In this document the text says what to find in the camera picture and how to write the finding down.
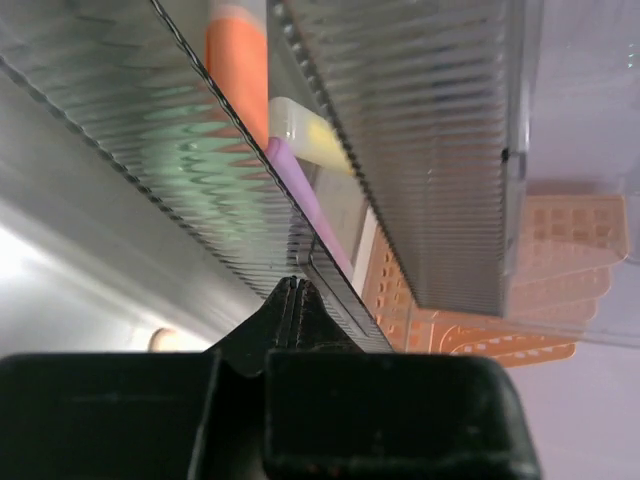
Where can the orange file rack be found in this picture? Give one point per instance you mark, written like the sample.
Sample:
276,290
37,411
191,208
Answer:
538,312

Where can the orange highlighter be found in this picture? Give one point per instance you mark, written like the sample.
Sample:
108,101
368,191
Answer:
236,57

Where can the green highlighter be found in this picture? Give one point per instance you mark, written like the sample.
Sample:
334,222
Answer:
205,172

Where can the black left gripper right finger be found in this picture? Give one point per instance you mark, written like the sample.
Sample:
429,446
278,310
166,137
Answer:
332,412

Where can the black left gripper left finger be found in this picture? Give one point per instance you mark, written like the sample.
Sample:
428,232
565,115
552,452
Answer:
132,415

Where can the clear grey drawer organizer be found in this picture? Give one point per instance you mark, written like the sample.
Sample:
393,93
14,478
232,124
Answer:
429,99

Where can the purple highlighter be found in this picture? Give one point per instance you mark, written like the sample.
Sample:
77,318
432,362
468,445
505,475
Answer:
288,169

